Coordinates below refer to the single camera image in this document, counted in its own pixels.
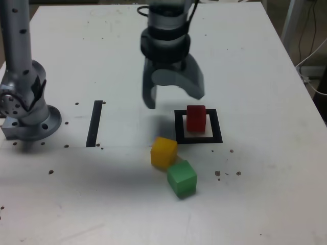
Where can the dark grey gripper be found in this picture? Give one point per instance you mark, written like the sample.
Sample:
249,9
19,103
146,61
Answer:
166,65

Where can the black tape strip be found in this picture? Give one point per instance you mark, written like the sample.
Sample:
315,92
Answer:
94,122

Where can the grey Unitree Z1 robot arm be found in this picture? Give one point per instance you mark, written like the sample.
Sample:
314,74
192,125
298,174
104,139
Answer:
18,51

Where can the black tape square outline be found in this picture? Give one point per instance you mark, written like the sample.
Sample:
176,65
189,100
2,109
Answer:
178,127

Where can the white metal post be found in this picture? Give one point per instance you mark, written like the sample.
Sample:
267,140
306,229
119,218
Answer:
290,18

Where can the yellow cube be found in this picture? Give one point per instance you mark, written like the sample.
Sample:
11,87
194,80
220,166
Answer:
163,153

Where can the green cube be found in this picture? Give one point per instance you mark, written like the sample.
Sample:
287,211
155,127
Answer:
182,178

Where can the red cube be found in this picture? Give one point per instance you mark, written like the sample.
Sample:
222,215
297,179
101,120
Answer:
196,120

